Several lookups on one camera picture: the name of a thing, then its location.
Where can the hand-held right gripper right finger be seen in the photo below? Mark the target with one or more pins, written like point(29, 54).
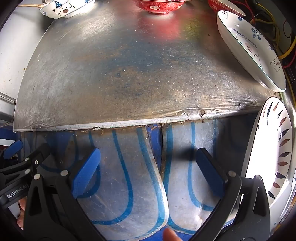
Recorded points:
point(208, 171)

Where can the white bear print bowl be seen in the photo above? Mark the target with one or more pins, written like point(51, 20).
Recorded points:
point(62, 9)

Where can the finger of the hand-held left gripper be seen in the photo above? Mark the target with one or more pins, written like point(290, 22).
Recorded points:
point(41, 151)
point(13, 148)

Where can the white bear print plate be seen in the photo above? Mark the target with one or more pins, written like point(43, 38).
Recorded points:
point(245, 46)

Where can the dark red bowl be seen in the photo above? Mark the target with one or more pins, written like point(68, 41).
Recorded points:
point(159, 7)

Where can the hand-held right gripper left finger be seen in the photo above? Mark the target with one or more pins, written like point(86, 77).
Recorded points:
point(86, 169)

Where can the grey metal frame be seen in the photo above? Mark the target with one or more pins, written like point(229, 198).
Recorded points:
point(7, 99)

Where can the white leaf pattern plate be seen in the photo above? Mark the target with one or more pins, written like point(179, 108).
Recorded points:
point(261, 150)

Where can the bamboo stick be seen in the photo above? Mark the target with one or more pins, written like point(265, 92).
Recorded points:
point(30, 5)

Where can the person's left hand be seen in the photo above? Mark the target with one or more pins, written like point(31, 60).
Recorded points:
point(22, 206)

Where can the person's foot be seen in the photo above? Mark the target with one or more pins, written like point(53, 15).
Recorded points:
point(170, 235)

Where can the small red patterned bowl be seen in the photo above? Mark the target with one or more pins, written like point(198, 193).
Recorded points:
point(214, 5)

